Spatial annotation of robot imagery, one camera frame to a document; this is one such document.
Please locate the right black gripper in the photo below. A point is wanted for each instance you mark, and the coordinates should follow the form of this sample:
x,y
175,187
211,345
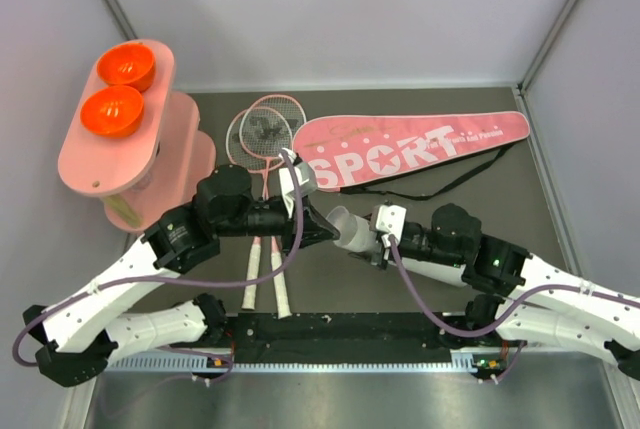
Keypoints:
x,y
377,258

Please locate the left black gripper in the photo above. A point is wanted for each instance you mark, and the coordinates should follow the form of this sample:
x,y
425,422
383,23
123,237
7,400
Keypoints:
x,y
315,228

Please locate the white shuttlecock tube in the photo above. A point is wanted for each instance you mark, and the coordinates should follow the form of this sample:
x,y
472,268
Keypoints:
x,y
364,241

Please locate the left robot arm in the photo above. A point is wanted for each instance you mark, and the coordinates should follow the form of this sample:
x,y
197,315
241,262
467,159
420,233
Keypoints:
x,y
86,333

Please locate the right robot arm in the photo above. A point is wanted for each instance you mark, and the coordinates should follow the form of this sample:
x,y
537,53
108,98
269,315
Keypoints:
x,y
521,297

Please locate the pink SPORT racket bag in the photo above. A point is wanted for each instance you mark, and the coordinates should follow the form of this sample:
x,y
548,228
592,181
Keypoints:
x,y
353,150

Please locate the pink three-tier wooden shelf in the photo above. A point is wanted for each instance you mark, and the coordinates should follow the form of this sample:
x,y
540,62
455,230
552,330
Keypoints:
x,y
140,176

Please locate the lower orange plastic bowl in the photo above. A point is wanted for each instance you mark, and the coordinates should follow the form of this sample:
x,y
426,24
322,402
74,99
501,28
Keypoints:
x,y
113,112

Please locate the orange plastic bowl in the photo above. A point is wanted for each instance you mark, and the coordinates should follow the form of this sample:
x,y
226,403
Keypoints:
x,y
113,112
130,64

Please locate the upper orange plastic bowl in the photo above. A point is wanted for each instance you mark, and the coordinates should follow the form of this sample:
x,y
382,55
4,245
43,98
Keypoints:
x,y
130,64

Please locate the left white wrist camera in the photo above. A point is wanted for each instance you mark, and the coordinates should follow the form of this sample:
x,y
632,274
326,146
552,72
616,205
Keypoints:
x,y
296,179

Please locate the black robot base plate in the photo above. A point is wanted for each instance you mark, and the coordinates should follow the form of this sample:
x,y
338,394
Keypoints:
x,y
337,338

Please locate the grey slotted cable duct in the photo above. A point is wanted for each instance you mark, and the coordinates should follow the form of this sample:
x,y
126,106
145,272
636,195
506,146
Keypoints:
x,y
166,362

